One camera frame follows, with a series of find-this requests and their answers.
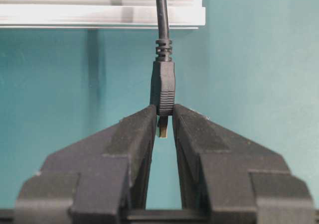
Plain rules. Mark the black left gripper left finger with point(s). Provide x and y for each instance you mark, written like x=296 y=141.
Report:
x=92 y=180

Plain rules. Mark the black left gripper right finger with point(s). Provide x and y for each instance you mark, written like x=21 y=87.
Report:
x=233 y=179

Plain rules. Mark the silver aluminium extrusion frame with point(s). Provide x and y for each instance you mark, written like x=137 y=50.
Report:
x=78 y=13

